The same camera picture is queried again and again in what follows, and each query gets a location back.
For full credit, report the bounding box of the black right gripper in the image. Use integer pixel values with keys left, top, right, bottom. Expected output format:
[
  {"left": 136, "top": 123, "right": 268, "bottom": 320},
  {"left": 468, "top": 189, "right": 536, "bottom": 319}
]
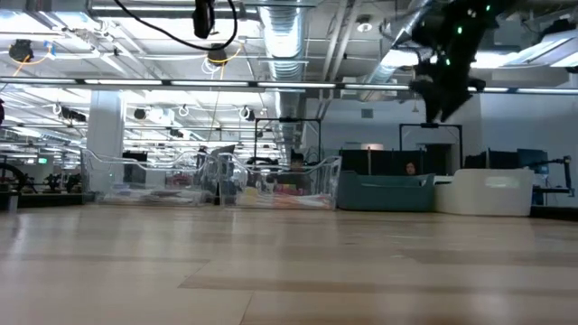
[{"left": 408, "top": 53, "right": 487, "bottom": 124}]

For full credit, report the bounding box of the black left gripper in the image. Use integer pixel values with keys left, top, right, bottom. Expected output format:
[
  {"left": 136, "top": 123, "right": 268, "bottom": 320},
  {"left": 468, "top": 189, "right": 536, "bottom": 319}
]
[{"left": 192, "top": 0, "right": 216, "bottom": 40}]

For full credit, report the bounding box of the purple toothbrush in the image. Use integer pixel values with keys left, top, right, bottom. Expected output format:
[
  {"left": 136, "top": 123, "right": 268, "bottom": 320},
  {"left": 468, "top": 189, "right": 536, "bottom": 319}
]
[{"left": 115, "top": 187, "right": 209, "bottom": 206}]

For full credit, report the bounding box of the dark office partition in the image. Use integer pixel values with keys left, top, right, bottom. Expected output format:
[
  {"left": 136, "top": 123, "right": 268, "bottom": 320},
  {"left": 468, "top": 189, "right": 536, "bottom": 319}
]
[{"left": 338, "top": 147, "right": 452, "bottom": 177}]

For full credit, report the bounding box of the white plastic bin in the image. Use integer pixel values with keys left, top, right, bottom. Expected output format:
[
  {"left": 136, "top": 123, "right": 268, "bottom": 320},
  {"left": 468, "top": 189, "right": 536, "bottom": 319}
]
[{"left": 433, "top": 168, "right": 536, "bottom": 217}]

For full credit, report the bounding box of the dark office monitor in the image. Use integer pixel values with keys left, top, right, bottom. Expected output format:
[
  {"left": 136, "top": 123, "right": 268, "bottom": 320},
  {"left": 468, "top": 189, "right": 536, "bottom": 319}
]
[{"left": 517, "top": 147, "right": 551, "bottom": 176}]

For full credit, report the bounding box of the teal plastic bin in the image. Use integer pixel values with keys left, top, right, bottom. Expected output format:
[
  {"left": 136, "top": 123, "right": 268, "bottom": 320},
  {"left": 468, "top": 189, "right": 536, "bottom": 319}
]
[{"left": 336, "top": 170, "right": 437, "bottom": 212}]

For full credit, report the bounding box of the clear plastic bin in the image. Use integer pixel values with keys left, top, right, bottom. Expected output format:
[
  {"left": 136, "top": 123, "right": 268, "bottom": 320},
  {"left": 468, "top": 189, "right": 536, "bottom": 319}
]
[
  {"left": 80, "top": 148, "right": 220, "bottom": 207},
  {"left": 218, "top": 153, "right": 343, "bottom": 211}
]

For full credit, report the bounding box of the black articulated stand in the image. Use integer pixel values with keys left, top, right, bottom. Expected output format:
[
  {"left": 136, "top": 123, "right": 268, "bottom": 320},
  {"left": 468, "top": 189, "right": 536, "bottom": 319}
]
[{"left": 525, "top": 154, "right": 576, "bottom": 199}]

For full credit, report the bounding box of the white building column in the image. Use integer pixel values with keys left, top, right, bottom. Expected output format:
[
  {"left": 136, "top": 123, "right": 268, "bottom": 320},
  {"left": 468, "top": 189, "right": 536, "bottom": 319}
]
[{"left": 86, "top": 88, "right": 126, "bottom": 194}]

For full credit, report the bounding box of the black gantry frame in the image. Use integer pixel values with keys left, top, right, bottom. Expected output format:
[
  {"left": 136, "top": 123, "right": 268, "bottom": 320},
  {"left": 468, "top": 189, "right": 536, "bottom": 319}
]
[{"left": 398, "top": 121, "right": 465, "bottom": 176}]

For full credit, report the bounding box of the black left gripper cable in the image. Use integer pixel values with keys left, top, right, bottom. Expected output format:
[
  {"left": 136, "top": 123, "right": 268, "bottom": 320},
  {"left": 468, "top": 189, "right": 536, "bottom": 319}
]
[{"left": 115, "top": 0, "right": 239, "bottom": 52}]

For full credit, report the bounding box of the black hanging cable reel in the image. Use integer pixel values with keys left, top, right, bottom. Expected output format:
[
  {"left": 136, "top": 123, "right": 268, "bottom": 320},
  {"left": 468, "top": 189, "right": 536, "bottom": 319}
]
[
  {"left": 7, "top": 38, "right": 36, "bottom": 63},
  {"left": 205, "top": 42, "right": 230, "bottom": 68}
]

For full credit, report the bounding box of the suspended light rail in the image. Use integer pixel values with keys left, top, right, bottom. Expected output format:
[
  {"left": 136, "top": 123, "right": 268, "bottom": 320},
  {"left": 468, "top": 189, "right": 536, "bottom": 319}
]
[{"left": 0, "top": 75, "right": 578, "bottom": 95}]

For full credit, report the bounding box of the silver ventilation duct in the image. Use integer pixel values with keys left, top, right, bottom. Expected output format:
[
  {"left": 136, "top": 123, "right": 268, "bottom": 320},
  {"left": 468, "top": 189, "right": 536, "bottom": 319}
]
[
  {"left": 257, "top": 0, "right": 312, "bottom": 121},
  {"left": 360, "top": 0, "right": 434, "bottom": 88}
]

